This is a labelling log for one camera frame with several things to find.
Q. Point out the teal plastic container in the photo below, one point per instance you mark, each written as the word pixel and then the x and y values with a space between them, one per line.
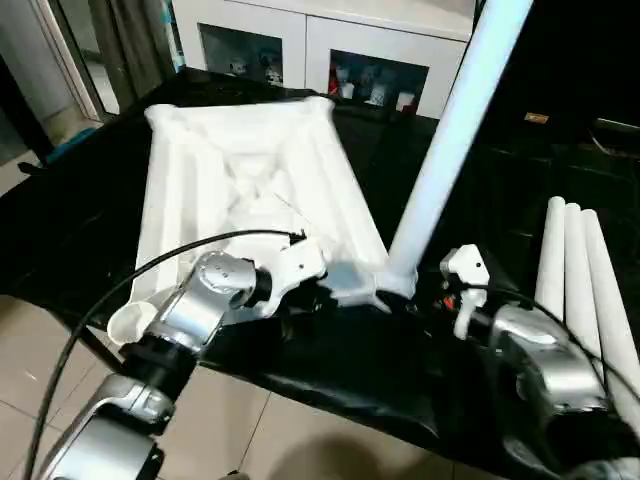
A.
pixel 70 147

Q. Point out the black pole with tan tip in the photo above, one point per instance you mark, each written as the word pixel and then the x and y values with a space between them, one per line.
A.
pixel 535 118

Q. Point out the black mat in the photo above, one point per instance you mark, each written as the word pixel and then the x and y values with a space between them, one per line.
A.
pixel 350 360

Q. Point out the black backdrop cloth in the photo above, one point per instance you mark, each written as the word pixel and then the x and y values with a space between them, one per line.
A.
pixel 575 50

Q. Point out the white cabinet with glass doors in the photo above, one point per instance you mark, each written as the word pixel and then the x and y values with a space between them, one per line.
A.
pixel 310 30

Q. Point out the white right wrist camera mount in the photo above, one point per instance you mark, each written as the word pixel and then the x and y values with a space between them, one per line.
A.
pixel 467 265

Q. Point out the white plastic table leg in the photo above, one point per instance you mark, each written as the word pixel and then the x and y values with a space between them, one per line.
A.
pixel 607 300
pixel 577 275
pixel 450 125
pixel 550 250

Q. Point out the grey curtain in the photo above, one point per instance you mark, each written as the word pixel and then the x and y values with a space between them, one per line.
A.
pixel 135 45

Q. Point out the black folding table frame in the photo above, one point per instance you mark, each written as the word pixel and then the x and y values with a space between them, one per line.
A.
pixel 105 352

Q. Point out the white plastic table top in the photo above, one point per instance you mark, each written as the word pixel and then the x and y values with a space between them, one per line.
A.
pixel 240 165

